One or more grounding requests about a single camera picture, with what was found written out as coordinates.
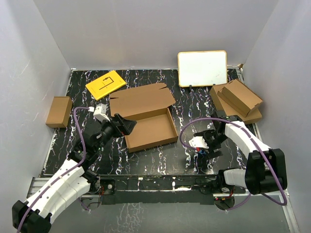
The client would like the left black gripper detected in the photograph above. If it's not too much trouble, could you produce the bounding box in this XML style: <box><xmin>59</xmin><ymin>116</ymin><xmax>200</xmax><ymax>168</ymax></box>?
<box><xmin>95</xmin><ymin>113</ymin><xmax>136</xmax><ymax>151</ymax></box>

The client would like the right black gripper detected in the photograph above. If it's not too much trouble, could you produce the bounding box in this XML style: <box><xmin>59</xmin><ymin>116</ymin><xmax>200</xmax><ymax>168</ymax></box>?
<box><xmin>199</xmin><ymin>130</ymin><xmax>228</xmax><ymax>159</ymax></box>

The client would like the blue toy car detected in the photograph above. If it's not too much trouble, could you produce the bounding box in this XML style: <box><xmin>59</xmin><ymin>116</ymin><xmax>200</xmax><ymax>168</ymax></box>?
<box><xmin>197</xmin><ymin>148</ymin><xmax>206</xmax><ymax>156</ymax></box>

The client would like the cardboard box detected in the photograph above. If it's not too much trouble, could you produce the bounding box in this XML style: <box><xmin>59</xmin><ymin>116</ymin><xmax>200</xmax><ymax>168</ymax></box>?
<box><xmin>210</xmin><ymin>84</ymin><xmax>262</xmax><ymax>124</ymax></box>
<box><xmin>46</xmin><ymin>96</ymin><xmax>72</xmax><ymax>128</ymax></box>
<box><xmin>217</xmin><ymin>79</ymin><xmax>263</xmax><ymax>117</ymax></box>
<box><xmin>109</xmin><ymin>83</ymin><xmax>178</xmax><ymax>152</ymax></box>

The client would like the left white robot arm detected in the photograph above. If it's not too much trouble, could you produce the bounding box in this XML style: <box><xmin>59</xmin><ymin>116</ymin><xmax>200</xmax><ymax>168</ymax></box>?
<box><xmin>12</xmin><ymin>114</ymin><xmax>137</xmax><ymax>233</ymax></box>

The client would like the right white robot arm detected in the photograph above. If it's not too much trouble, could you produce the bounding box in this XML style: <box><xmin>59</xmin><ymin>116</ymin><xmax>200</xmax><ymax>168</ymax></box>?
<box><xmin>194</xmin><ymin>111</ymin><xmax>288</xmax><ymax>195</ymax></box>

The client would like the yellow pad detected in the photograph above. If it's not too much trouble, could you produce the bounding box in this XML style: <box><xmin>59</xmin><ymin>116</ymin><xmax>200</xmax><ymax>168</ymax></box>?
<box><xmin>86</xmin><ymin>70</ymin><xmax>127</xmax><ymax>100</ymax></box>

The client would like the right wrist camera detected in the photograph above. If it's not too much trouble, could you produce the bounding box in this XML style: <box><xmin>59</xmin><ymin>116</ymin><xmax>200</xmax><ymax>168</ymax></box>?
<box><xmin>189</xmin><ymin>136</ymin><xmax>208</xmax><ymax>149</ymax></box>

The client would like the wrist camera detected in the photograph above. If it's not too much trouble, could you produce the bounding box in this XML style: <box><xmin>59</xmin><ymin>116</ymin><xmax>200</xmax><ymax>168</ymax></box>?
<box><xmin>189</xmin><ymin>136</ymin><xmax>208</xmax><ymax>149</ymax></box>
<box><xmin>88</xmin><ymin>103</ymin><xmax>110</xmax><ymax>123</ymax></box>

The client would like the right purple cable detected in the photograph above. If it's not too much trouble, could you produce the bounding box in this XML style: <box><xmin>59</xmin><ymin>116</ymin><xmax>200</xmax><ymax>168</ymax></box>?
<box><xmin>179</xmin><ymin>117</ymin><xmax>289</xmax><ymax>211</ymax></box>

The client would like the purple cable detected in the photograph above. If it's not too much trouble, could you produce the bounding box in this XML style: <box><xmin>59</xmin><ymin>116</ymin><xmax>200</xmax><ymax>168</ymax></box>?
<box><xmin>16</xmin><ymin>106</ymin><xmax>94</xmax><ymax>233</ymax></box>
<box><xmin>179</xmin><ymin>117</ymin><xmax>289</xmax><ymax>211</ymax></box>

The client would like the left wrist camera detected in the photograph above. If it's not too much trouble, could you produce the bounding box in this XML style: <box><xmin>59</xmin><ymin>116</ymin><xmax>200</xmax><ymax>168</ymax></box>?
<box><xmin>88</xmin><ymin>103</ymin><xmax>110</xmax><ymax>123</ymax></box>

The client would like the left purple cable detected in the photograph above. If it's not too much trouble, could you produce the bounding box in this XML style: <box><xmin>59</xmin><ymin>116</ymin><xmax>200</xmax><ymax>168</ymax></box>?
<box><xmin>16</xmin><ymin>106</ymin><xmax>94</xmax><ymax>233</ymax></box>

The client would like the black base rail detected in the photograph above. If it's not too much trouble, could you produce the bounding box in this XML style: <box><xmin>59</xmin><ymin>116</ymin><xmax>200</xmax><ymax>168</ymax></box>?
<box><xmin>84</xmin><ymin>175</ymin><xmax>246</xmax><ymax>209</ymax></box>

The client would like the white board yellow frame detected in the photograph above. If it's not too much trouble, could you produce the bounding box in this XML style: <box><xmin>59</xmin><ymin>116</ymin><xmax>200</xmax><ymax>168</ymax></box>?
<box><xmin>177</xmin><ymin>50</ymin><xmax>227</xmax><ymax>87</ymax></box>

